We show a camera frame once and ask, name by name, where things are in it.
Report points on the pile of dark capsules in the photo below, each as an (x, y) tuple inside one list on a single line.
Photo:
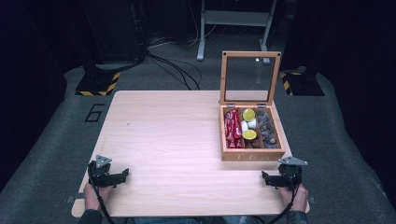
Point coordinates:
[(267, 129)]

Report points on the dark cabinet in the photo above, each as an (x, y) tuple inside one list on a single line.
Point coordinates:
[(115, 28)]

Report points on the brown capsules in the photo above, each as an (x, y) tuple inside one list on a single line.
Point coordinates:
[(252, 143)]

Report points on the person's right hand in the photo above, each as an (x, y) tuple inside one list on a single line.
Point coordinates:
[(294, 197)]

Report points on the metal table bracket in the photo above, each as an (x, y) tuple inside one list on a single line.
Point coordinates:
[(311, 200), (74, 198)]

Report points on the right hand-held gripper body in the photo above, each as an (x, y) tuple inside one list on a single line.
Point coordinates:
[(289, 174)]

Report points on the lime green lidded capsule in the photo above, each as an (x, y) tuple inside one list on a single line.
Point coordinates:
[(248, 114), (249, 134)]

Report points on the white capsule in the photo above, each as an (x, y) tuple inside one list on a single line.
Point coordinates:
[(252, 123), (244, 125)]

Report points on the person's left hand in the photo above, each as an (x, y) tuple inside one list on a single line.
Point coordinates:
[(95, 194)]

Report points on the black yellow striped base plate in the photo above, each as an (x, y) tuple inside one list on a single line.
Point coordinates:
[(98, 84), (300, 84)]

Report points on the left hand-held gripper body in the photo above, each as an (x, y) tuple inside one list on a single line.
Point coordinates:
[(101, 174)]

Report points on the white metal stand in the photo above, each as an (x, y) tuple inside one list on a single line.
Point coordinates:
[(233, 18)]

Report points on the bundle of red packets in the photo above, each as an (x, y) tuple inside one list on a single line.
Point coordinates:
[(233, 129)]

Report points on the wooden box with glass lid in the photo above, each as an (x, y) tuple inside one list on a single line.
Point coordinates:
[(249, 157)]

